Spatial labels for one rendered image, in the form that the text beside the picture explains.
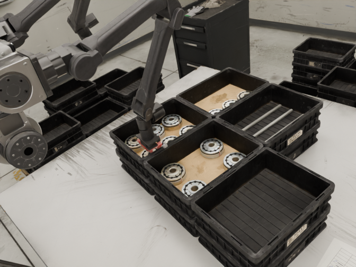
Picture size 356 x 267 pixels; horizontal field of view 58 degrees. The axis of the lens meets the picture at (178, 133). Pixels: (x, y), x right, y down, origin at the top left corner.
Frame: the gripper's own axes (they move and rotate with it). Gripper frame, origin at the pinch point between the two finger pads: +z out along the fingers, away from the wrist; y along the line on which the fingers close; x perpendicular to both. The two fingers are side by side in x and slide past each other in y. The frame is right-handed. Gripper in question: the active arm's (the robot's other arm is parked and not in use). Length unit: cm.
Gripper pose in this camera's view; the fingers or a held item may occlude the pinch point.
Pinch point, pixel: (152, 152)
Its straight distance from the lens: 144.7
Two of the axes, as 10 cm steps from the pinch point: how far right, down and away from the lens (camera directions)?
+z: 1.6, 7.9, 6.0
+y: -5.9, -4.1, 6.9
